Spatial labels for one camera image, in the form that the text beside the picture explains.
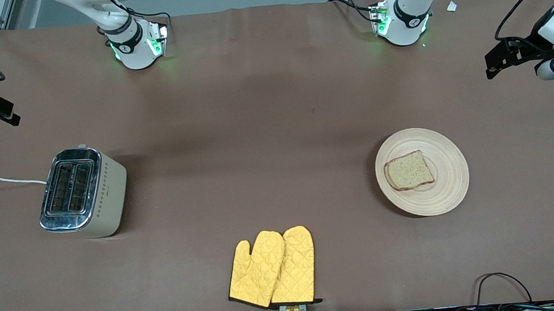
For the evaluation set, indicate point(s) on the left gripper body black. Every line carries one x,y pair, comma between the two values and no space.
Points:
529,50

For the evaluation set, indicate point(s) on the round wooden plate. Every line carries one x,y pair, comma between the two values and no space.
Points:
451,171

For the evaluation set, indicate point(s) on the slice of brown bread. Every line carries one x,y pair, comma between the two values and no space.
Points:
409,171

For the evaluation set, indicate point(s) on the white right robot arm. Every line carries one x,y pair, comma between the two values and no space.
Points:
135,53

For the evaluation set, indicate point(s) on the cream and chrome toaster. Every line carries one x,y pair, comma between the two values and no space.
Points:
107,198

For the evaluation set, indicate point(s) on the small white paper scrap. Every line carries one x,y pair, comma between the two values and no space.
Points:
451,6

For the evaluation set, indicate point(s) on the brown table cover sheet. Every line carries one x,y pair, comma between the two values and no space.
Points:
271,77

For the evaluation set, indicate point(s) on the yellow quilted oven mitt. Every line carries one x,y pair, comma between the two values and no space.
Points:
256,271
298,267

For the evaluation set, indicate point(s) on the metal connector bracket green light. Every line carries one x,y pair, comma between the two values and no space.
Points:
379,19
161,38

